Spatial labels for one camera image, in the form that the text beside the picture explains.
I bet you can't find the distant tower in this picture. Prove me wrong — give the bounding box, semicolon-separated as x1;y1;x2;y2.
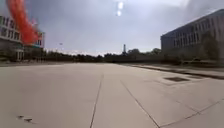
122;43;127;55

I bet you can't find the row of dark trees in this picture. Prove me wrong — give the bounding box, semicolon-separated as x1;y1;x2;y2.
19;47;224;65

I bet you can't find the street lamp pole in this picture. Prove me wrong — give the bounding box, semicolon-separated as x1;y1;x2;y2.
58;42;64;53

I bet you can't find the pale concrete slab plaza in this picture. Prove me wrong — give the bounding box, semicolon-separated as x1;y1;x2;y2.
0;62;224;128

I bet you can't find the dark ground grate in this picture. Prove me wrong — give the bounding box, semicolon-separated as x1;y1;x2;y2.
163;76;191;83

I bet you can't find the raised dark kerb strip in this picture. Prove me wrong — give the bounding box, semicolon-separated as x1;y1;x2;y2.
130;63;224;81

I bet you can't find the large grey building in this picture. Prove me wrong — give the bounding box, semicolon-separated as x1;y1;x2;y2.
160;8;224;63

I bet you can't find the white building with dark windows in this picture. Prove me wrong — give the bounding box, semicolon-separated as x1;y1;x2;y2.
0;14;46;63

